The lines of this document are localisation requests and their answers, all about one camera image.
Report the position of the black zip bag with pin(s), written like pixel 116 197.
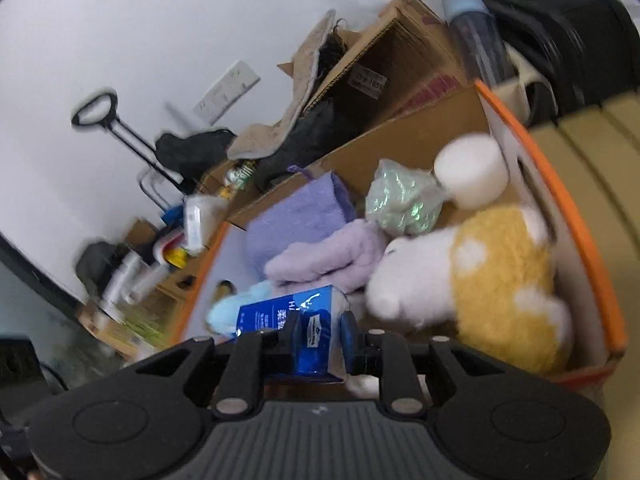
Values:
pixel 565 45

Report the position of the white plastic bottle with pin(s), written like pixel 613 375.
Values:
pixel 130 280

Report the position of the black hand trolley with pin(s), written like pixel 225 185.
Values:
pixel 125 132

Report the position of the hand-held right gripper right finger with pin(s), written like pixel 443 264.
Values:
pixel 350 345

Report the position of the black bag on trolley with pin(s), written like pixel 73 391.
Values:
pixel 195 152

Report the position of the blue carton box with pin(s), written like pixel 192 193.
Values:
pixel 320 320

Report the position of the open brown cardboard box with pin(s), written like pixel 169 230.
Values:
pixel 400 55

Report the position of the white foam cylinder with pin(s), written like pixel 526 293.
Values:
pixel 470 170

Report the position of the white wall socket strip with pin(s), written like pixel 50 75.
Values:
pixel 227 91

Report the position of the metal folding frame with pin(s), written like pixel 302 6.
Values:
pixel 150 187

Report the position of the light blue plush toy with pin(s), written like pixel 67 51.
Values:
pixel 235 305

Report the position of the green glitter bag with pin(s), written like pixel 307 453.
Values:
pixel 402 200

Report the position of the long white box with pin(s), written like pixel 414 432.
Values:
pixel 202 222

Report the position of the cardboard box of sundries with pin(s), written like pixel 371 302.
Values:
pixel 170 280

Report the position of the black cloth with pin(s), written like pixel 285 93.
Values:
pixel 310 140

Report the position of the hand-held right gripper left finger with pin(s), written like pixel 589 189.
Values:
pixel 287 347

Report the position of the clear bottle with blue cap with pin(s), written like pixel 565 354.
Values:
pixel 475 30

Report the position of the lavender plush cloth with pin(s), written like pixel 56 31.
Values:
pixel 330 260

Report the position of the orange-rimmed cardboard box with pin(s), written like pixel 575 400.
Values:
pixel 575 220

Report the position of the purple towel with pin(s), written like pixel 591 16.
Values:
pixel 300 210

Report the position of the beige fleece mat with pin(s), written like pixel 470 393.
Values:
pixel 300 95

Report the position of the yellow and white plush toy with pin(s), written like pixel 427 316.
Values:
pixel 500 280

